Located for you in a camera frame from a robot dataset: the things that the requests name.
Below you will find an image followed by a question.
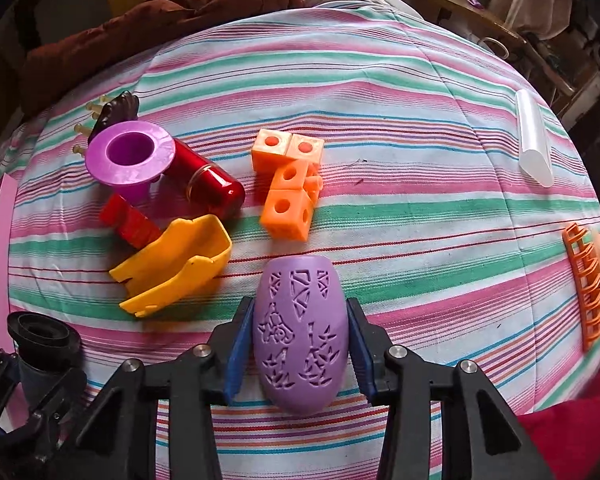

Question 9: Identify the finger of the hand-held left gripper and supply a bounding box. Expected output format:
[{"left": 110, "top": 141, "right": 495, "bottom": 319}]
[
  {"left": 0, "top": 347, "right": 23, "bottom": 431},
  {"left": 27, "top": 367, "right": 88, "bottom": 458}
]

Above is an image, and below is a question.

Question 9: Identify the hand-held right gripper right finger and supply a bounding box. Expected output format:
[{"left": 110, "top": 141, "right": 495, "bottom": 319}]
[{"left": 346, "top": 297, "right": 556, "bottom": 480}]

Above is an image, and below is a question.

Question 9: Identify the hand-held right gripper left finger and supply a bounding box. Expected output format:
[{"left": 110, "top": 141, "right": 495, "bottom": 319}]
[{"left": 60, "top": 296, "right": 256, "bottom": 480}]

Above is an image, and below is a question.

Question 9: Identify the dark jar with black cap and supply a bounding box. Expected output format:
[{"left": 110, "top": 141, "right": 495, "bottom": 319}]
[{"left": 6, "top": 311, "right": 83, "bottom": 413}]

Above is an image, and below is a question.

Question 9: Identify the purple carved oval shell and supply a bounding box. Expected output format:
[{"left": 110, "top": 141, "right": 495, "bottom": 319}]
[{"left": 252, "top": 255, "right": 353, "bottom": 415}]

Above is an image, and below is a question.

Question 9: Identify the dark brown peg brush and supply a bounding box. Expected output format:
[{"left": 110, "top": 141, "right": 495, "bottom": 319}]
[{"left": 72, "top": 91, "right": 140, "bottom": 156}]

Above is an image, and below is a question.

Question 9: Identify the yellow plastic scoop piece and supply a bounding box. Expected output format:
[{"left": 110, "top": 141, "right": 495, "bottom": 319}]
[{"left": 109, "top": 214, "right": 232, "bottom": 318}]

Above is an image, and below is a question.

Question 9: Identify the orange cube block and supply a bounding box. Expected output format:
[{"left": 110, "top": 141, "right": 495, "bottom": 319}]
[
  {"left": 302, "top": 160, "right": 325, "bottom": 206},
  {"left": 260, "top": 189, "right": 314, "bottom": 241},
  {"left": 285, "top": 135, "right": 326, "bottom": 163},
  {"left": 270, "top": 159, "right": 311, "bottom": 193},
  {"left": 251, "top": 129, "right": 292, "bottom": 172}
]

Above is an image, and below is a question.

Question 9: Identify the striped bed sheet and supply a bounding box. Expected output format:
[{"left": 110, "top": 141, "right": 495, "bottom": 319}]
[{"left": 0, "top": 0, "right": 600, "bottom": 480}]

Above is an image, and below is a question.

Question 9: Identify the red metallic cylinder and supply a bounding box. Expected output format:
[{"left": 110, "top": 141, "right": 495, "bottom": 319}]
[{"left": 160, "top": 137, "right": 246, "bottom": 220}]

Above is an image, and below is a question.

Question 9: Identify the red ribbed block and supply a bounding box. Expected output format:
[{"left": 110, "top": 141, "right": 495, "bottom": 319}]
[{"left": 99, "top": 194, "right": 163, "bottom": 250}]

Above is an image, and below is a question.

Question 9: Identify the red cloth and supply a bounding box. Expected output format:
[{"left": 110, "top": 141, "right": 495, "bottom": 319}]
[{"left": 517, "top": 387, "right": 600, "bottom": 480}]

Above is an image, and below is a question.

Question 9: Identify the purple funnel-shaped cup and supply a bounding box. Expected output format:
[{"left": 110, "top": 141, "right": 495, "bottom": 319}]
[{"left": 85, "top": 121, "right": 176, "bottom": 201}]

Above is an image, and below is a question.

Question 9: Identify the orange plastic rack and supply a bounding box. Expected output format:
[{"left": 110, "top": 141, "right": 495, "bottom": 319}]
[{"left": 562, "top": 222, "right": 600, "bottom": 352}]

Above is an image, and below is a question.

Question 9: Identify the translucent white tube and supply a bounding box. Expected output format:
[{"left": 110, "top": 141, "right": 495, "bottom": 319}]
[{"left": 515, "top": 89, "right": 555, "bottom": 188}]

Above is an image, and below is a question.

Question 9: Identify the brown quilt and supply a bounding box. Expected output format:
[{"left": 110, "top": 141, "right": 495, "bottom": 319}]
[{"left": 20, "top": 0, "right": 311, "bottom": 116}]

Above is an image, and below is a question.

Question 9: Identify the wooden side table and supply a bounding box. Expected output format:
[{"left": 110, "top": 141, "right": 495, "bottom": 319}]
[{"left": 365, "top": 0, "right": 528, "bottom": 56}]

